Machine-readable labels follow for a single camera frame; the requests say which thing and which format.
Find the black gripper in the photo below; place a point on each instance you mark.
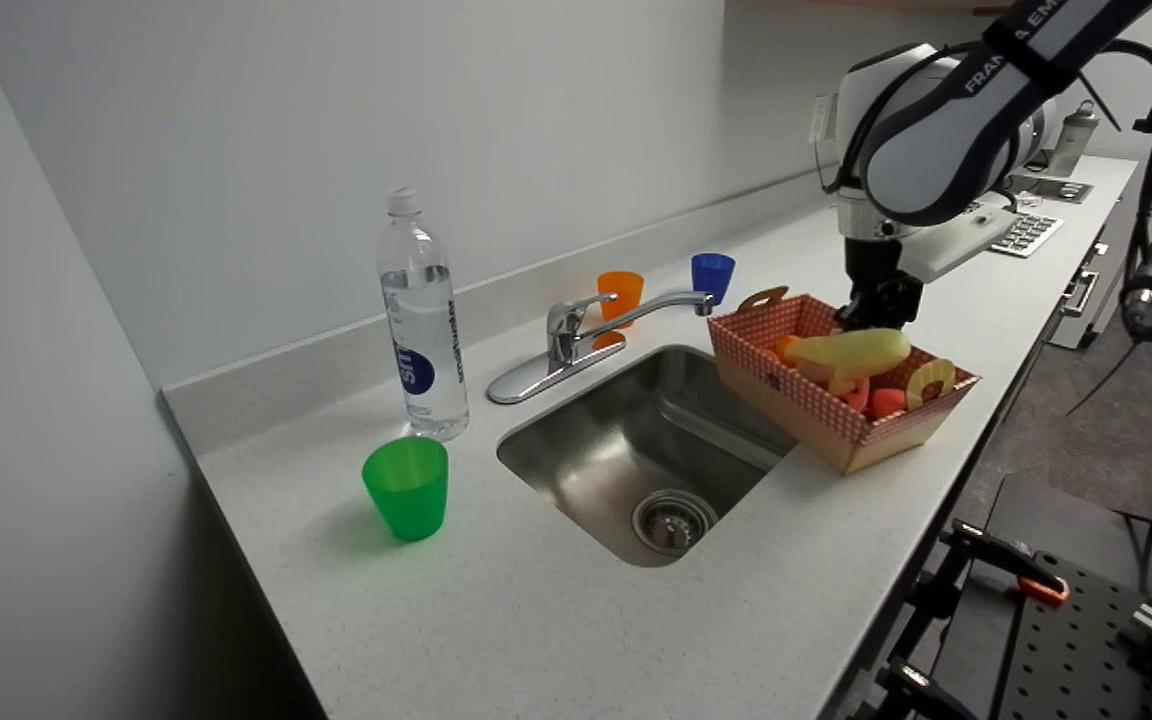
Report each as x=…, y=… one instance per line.
x=886, y=281

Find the red checkered basket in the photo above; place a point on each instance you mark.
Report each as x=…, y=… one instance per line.
x=788, y=393

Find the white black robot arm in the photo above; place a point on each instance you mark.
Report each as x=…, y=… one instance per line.
x=937, y=132

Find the yellow toy banana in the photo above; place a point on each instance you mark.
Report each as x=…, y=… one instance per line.
x=851, y=352

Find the peeled toy banana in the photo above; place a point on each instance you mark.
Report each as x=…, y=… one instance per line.
x=930, y=383

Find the red toy tomato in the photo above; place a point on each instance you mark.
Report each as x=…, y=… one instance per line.
x=886, y=401

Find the blue plastic cup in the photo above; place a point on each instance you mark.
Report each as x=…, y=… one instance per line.
x=712, y=278

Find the grey desk device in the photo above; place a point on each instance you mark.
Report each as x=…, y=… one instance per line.
x=1077, y=132

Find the black clamp orange tip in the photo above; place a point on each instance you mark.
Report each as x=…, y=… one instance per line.
x=1002, y=552

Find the orange plastic cup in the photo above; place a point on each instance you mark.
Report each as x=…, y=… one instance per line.
x=622, y=294

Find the stainless steel sink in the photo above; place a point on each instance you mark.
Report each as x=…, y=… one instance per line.
x=618, y=446

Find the chrome sink faucet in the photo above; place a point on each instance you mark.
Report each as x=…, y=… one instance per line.
x=563, y=343

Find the black perforated cart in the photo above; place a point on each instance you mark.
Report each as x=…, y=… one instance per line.
x=1080, y=652

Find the clear plastic water bottle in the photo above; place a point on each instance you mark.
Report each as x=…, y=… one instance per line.
x=421, y=335

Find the green plastic cup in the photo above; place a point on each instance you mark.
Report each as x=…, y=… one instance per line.
x=404, y=492

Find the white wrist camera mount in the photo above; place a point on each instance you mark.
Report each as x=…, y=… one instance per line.
x=970, y=243

